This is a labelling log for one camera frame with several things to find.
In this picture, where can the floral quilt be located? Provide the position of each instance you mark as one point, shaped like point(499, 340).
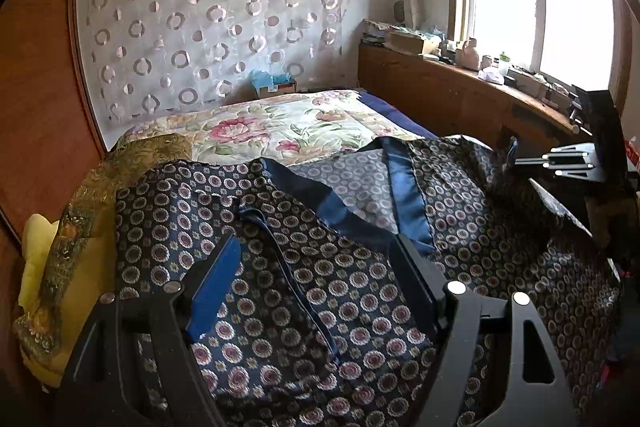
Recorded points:
point(260, 127)

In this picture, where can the flat cardboard box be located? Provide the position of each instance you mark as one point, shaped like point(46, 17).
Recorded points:
point(412, 43)

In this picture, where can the wooden wardrobe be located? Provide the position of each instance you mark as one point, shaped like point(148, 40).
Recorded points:
point(40, 82)

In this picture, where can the navy medallion-print garment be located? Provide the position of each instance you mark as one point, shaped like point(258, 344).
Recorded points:
point(325, 307)

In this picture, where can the wooden sill cabinet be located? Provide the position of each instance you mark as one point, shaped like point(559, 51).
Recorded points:
point(440, 92)

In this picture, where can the yellow cloth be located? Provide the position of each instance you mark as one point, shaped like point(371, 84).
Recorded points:
point(37, 252)

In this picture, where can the sheer circle-pattern wall curtain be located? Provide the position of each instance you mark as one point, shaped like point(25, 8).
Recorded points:
point(200, 22)

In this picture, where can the white plastic bag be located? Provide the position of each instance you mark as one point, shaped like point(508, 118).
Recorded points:
point(491, 76)

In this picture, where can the stack of papers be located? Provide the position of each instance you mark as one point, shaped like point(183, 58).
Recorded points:
point(375, 34)

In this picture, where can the gold sunflower-print pillow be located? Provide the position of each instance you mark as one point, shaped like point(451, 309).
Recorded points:
point(85, 217)

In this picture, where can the cardboard box with blue tissue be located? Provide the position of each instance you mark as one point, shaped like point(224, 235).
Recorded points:
point(272, 82)

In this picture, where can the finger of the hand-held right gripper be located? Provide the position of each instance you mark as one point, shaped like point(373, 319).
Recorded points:
point(560, 157)
point(572, 172)

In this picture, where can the green-capped bottle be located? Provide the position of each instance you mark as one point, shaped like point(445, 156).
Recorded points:
point(504, 64)

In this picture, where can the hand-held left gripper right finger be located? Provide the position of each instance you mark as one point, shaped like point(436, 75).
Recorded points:
point(417, 279)

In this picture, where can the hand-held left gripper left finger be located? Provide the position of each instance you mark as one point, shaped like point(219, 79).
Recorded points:
point(215, 287)

